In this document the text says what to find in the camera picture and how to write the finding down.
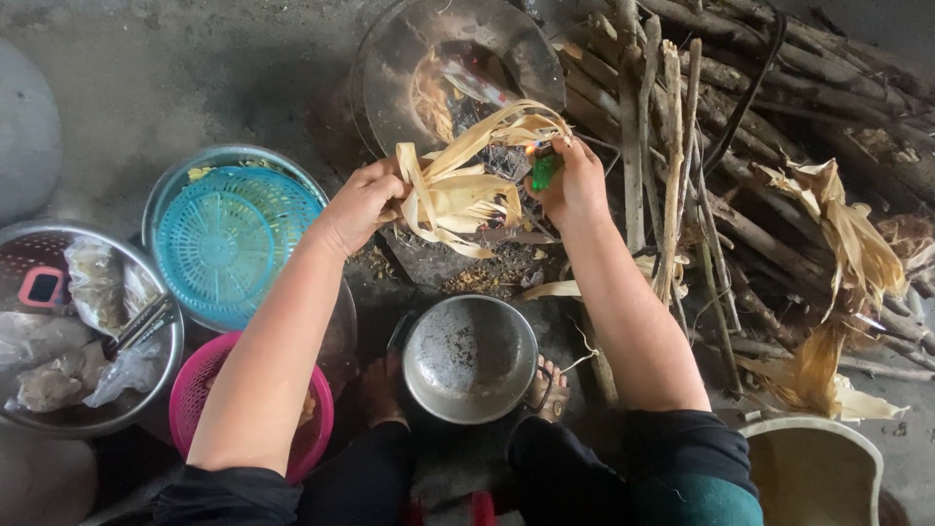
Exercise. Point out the person's right hand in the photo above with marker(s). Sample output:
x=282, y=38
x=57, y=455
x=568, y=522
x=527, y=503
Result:
x=577, y=182

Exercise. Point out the person's left hand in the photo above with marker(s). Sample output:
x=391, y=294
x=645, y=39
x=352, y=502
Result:
x=361, y=204

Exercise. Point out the person's left fingers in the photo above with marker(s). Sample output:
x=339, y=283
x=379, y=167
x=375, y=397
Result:
x=394, y=201

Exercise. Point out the bundle of dry corn husks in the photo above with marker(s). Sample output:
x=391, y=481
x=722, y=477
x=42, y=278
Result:
x=464, y=182

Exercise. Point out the green lighter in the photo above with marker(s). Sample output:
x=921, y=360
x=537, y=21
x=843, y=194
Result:
x=543, y=169

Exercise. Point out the blue plastic colander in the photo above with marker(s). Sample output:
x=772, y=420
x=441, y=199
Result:
x=234, y=245

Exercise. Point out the small metal cooking pot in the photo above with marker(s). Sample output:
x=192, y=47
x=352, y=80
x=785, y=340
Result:
x=471, y=358

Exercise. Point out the person's left foot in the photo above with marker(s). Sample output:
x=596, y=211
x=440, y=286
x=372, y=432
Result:
x=381, y=391

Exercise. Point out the person's foot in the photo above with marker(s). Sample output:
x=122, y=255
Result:
x=381, y=391
x=549, y=391

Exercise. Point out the metal basin with blue rim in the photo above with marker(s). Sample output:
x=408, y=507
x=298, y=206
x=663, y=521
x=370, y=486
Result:
x=175, y=190

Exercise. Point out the person's right foot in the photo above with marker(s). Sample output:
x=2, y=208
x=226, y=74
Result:
x=549, y=391

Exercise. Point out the pink plastic basket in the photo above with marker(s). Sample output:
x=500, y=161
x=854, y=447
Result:
x=197, y=387

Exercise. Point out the metal tongs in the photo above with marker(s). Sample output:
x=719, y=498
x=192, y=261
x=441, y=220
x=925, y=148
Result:
x=142, y=321

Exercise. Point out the clear plastic food bag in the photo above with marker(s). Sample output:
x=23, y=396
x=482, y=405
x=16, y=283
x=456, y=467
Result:
x=95, y=285

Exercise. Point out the red plastic stool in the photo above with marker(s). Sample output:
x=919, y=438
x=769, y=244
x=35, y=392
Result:
x=460, y=510

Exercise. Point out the person's legs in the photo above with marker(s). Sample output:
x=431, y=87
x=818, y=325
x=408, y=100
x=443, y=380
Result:
x=555, y=475

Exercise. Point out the heap of firewood sticks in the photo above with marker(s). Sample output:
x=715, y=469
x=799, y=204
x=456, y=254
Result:
x=745, y=168

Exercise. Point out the grey round container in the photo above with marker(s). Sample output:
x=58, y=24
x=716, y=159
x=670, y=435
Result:
x=25, y=131

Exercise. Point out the large steel bowl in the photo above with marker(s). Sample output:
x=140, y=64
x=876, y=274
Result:
x=73, y=424

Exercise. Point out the dry corn husks on firewood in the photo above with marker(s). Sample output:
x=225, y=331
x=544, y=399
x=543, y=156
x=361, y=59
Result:
x=840, y=241

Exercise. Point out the cream plastic bucket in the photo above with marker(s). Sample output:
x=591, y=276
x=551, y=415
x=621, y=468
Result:
x=814, y=467

